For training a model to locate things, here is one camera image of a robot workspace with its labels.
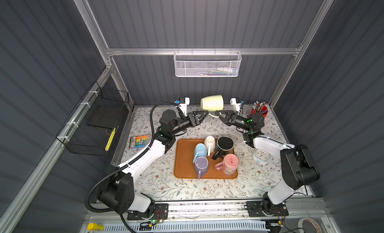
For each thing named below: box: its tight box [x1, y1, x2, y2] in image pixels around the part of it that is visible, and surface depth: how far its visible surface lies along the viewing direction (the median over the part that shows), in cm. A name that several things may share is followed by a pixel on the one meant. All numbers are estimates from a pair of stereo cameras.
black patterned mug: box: [212, 136, 235, 161], surface depth 88 cm
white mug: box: [203, 135, 216, 157], surface depth 91 cm
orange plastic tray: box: [174, 138, 205, 179], surface depth 93 cm
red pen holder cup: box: [250, 100, 268, 118], surface depth 102 cm
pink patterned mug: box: [214, 153, 240, 176], surface depth 81 cm
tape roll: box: [298, 217, 322, 233], surface depth 70 cm
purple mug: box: [194, 156, 209, 180], surface depth 82 cm
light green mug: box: [200, 94, 224, 118], surface depth 74 cm
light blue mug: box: [192, 143, 208, 164], surface depth 86 cm
